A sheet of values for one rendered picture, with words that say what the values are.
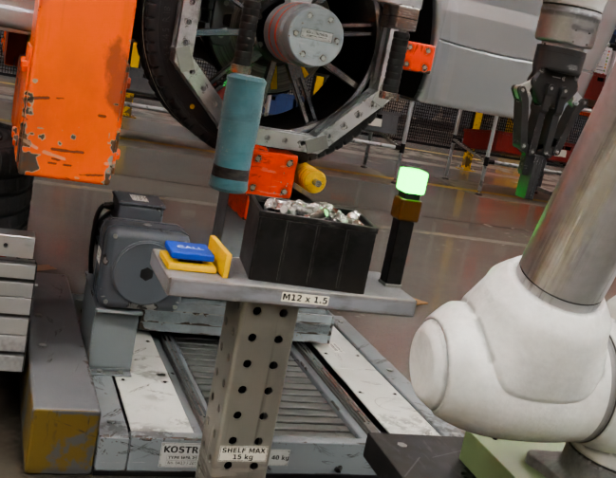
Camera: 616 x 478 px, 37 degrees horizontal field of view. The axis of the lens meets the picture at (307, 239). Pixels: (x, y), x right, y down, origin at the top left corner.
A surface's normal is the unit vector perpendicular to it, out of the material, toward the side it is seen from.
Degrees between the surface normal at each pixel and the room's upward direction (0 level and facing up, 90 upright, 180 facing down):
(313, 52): 90
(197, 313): 90
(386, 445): 0
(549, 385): 106
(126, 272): 90
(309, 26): 90
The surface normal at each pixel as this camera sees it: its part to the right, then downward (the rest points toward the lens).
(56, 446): 0.32, 0.26
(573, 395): 0.30, 0.48
